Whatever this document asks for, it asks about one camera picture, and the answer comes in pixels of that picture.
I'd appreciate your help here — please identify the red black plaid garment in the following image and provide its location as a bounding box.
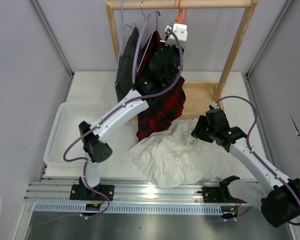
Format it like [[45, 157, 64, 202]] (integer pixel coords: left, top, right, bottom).
[[136, 31, 186, 141]]

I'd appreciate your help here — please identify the light blue hanger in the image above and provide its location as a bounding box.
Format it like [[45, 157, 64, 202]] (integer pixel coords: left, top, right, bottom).
[[115, 0, 133, 78]]

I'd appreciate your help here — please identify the wooden clothes rack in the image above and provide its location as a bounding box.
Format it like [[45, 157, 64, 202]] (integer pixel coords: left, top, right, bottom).
[[105, 0, 258, 119]]

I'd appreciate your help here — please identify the dark grey dotted garment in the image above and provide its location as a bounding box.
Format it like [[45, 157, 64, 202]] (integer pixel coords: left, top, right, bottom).
[[115, 27, 139, 102]]

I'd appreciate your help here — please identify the purple hanger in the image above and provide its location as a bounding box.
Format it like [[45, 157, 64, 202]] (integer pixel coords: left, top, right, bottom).
[[132, 0, 161, 85]]

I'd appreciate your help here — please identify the aluminium frame post right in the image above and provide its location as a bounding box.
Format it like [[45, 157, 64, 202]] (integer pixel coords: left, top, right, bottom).
[[245, 0, 296, 80]]

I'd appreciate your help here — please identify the orange hanger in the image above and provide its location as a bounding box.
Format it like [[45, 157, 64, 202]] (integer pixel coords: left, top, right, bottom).
[[175, 0, 189, 25]]

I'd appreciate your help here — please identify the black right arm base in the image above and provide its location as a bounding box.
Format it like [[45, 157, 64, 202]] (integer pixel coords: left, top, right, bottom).
[[196, 186, 236, 204]]

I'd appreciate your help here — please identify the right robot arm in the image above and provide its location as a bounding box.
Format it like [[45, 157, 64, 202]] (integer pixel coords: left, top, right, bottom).
[[191, 108, 300, 228]]

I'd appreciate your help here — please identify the aluminium mounting rail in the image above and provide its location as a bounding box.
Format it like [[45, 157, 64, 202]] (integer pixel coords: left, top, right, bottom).
[[23, 178, 297, 206]]

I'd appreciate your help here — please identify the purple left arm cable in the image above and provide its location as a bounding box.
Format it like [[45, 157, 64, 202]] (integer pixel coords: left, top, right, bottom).
[[62, 27, 185, 221]]

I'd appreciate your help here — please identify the white plastic basket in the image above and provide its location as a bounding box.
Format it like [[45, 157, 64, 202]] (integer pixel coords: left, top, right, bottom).
[[43, 101, 109, 167]]

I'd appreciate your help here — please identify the aluminium frame post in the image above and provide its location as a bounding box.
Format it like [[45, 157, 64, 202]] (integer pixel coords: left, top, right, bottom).
[[28, 0, 74, 78], [245, 0, 296, 80]]

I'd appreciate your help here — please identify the aluminium frame post left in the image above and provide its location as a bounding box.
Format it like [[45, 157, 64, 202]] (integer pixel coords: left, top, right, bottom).
[[28, 0, 74, 78]]

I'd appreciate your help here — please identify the slotted cable duct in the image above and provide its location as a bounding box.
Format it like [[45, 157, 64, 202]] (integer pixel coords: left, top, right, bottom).
[[33, 202, 223, 216]]

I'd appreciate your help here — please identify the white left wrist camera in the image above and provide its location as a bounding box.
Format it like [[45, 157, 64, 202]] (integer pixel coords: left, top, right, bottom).
[[164, 23, 188, 49]]

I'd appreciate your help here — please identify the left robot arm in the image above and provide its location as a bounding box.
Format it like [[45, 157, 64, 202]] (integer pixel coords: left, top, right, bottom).
[[79, 39, 183, 200]]

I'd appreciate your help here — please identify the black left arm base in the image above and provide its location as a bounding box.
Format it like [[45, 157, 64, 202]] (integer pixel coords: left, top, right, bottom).
[[69, 184, 115, 201]]

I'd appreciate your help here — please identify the white pleated skirt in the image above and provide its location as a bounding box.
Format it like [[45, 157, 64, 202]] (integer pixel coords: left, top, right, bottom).
[[128, 118, 233, 188]]

